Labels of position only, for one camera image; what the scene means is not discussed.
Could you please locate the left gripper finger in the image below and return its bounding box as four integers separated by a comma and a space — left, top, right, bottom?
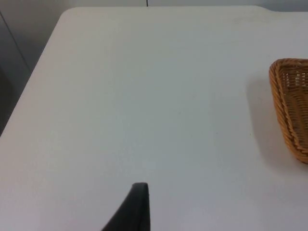
100, 182, 152, 231

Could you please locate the pale brown wicker basket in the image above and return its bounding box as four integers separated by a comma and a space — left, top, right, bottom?
269, 58, 308, 165

